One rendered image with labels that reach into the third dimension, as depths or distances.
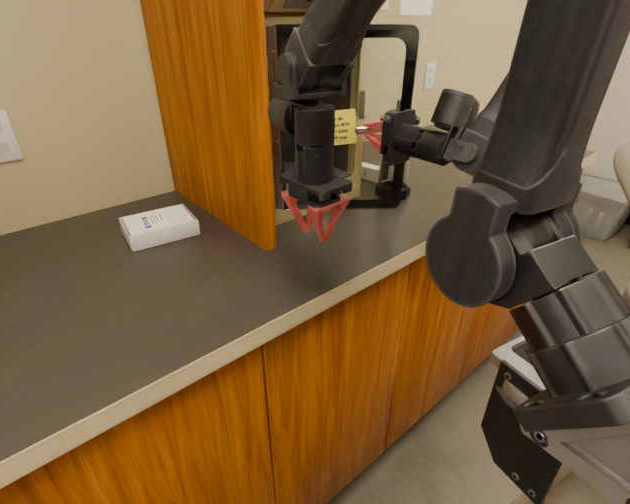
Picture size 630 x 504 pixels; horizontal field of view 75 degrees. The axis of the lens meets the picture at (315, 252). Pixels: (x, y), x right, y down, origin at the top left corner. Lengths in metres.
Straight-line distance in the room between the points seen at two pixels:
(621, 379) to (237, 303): 0.61
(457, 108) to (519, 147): 0.47
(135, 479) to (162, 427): 0.10
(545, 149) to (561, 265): 0.08
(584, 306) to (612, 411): 0.07
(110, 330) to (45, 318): 0.13
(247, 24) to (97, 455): 0.74
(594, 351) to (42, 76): 1.18
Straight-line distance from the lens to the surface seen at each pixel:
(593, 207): 3.49
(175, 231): 1.01
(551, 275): 0.33
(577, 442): 0.38
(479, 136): 0.75
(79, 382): 0.72
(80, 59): 1.24
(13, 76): 1.22
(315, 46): 0.53
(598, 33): 0.32
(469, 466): 1.75
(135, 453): 0.80
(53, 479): 0.76
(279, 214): 1.04
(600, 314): 0.34
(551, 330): 0.34
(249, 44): 0.82
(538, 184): 0.32
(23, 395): 0.74
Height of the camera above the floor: 1.41
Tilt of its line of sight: 30 degrees down
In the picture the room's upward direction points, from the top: straight up
